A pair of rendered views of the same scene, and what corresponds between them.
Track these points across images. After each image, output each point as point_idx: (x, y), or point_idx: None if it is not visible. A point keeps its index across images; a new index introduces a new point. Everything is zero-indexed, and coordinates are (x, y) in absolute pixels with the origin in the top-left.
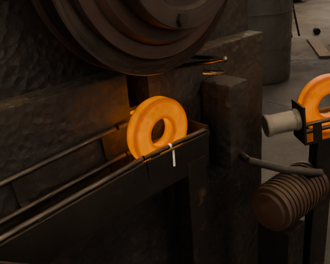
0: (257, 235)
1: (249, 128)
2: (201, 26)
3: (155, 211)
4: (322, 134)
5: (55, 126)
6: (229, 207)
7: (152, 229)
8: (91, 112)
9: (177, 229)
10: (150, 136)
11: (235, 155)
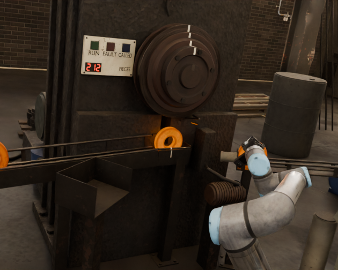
0: None
1: (220, 159)
2: (195, 104)
3: (160, 179)
4: (247, 168)
5: (128, 126)
6: (199, 196)
7: (156, 187)
8: (144, 125)
9: (167, 190)
10: (163, 141)
11: (203, 165)
